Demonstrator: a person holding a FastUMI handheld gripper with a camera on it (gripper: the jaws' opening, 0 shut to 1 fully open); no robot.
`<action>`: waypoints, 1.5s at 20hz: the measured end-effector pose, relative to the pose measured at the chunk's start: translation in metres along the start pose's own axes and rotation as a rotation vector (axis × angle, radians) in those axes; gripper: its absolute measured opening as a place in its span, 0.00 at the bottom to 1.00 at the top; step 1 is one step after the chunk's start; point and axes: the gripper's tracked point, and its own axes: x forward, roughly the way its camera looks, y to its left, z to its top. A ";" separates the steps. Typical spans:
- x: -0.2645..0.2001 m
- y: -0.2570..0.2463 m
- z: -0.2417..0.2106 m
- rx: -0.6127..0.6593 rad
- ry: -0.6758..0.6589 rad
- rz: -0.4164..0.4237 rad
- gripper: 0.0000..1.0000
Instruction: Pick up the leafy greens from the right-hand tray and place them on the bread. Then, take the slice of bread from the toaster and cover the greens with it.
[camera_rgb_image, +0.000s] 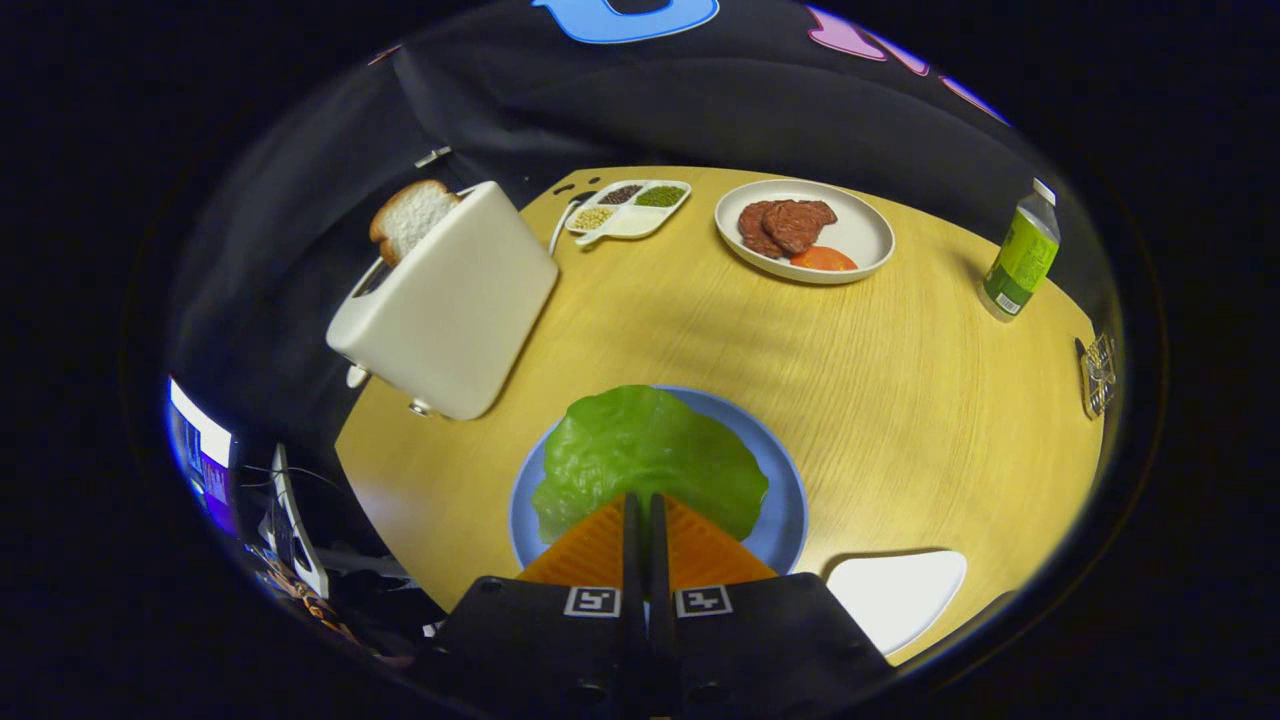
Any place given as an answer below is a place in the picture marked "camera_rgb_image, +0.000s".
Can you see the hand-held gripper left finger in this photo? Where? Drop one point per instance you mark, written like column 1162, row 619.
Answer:
column 632, row 560

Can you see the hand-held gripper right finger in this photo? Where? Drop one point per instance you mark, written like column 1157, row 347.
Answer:
column 660, row 560

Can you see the green lettuce leaf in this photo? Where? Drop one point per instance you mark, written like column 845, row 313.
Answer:
column 640, row 450

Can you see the white bread slice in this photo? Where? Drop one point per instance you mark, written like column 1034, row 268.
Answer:
column 410, row 215

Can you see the blue plate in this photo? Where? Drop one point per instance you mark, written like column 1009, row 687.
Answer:
column 782, row 480

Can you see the rounded square white plate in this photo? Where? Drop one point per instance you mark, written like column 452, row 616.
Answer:
column 895, row 600

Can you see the white toaster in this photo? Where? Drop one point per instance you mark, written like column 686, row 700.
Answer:
column 450, row 310

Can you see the white flat device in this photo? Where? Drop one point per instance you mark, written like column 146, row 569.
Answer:
column 298, row 530

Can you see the white divided seed dish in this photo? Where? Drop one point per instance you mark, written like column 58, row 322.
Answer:
column 630, row 222

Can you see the brown meat patty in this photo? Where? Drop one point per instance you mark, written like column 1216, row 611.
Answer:
column 797, row 225
column 752, row 232

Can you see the red tomato slice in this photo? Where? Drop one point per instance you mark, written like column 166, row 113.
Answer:
column 822, row 259

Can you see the round white plate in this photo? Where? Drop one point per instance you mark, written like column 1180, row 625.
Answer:
column 862, row 230

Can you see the lit computer monitor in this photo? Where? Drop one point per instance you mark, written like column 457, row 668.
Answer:
column 205, row 460

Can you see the small silver clip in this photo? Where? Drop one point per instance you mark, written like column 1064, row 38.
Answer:
column 433, row 156

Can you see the black backdrop cloth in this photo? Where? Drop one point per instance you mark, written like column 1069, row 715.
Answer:
column 700, row 110

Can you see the green label plastic bottle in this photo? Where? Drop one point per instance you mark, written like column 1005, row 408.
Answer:
column 1022, row 255

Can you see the small clear ribbed dish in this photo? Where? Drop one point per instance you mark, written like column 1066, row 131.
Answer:
column 1098, row 375

